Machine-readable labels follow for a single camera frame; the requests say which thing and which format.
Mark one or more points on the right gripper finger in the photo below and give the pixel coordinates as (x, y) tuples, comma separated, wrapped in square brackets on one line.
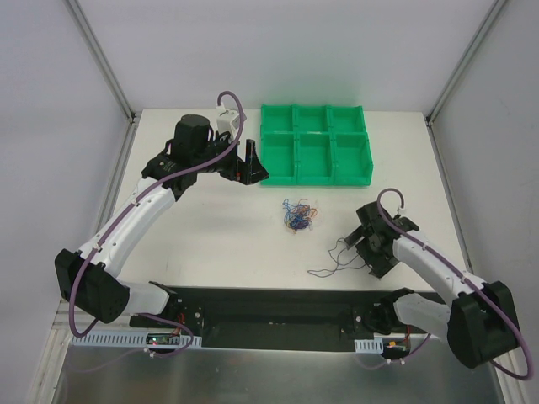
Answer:
[(369, 269), (354, 237)]

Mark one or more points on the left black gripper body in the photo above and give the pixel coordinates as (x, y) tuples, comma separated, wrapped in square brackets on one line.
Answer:
[(237, 169)]

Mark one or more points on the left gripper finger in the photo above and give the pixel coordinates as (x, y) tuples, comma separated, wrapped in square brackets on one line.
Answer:
[(254, 172), (251, 157)]

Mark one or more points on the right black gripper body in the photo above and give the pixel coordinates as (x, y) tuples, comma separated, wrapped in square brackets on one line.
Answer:
[(366, 246)]

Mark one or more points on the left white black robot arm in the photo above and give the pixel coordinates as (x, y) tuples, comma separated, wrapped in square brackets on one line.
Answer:
[(88, 277)]

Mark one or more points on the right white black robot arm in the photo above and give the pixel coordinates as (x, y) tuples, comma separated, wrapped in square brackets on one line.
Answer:
[(475, 318)]

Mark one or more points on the green six-compartment bin tray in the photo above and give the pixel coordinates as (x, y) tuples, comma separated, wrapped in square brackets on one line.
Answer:
[(315, 146)]

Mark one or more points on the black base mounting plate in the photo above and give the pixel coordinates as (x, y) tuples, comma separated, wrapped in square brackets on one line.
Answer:
[(298, 320)]

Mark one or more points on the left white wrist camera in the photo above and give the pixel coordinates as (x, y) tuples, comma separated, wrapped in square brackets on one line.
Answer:
[(228, 122)]

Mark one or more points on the right white cable duct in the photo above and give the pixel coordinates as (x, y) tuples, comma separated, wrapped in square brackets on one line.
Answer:
[(369, 346)]

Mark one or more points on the white cable duct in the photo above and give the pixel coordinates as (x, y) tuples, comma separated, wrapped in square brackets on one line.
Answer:
[(369, 346), (130, 339)]

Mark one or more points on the left aluminium frame post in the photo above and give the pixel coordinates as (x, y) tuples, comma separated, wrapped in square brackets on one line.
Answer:
[(101, 61)]

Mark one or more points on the aluminium frame post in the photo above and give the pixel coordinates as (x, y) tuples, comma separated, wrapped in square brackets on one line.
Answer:
[(101, 61), (488, 22)]

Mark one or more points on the left white cable duct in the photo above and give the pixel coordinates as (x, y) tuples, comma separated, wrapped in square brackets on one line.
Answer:
[(130, 339)]

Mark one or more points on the right aluminium frame post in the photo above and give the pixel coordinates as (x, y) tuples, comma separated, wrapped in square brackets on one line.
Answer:
[(488, 22)]

